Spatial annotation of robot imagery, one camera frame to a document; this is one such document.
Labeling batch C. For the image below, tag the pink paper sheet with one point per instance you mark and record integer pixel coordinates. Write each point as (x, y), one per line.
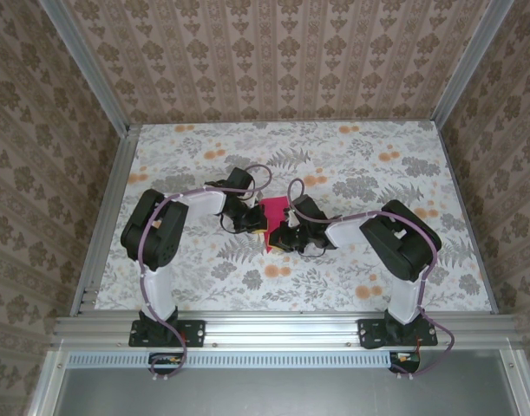
(276, 216)

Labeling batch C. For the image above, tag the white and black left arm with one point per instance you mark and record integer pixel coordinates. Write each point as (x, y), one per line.
(154, 234)

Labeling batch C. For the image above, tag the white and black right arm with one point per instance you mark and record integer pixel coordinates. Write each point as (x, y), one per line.
(403, 242)

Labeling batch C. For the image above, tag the floral patterned table sheet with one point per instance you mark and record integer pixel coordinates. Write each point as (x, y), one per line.
(247, 143)

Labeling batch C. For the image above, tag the grey metal panel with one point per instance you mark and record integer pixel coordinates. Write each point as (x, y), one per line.
(282, 394)

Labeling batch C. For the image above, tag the small black circuit board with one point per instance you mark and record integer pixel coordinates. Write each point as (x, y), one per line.
(405, 362)
(169, 362)

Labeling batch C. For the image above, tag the long aluminium base rail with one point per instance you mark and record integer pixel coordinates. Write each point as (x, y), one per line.
(282, 327)

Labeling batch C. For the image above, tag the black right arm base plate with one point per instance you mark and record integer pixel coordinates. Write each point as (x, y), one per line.
(370, 333)

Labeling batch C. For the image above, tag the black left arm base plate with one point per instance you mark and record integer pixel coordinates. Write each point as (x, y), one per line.
(191, 333)

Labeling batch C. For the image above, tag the aluminium side rail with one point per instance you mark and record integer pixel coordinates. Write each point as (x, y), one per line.
(104, 221)

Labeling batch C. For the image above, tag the aluminium corner post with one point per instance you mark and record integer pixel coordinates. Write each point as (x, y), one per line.
(468, 65)
(87, 69)

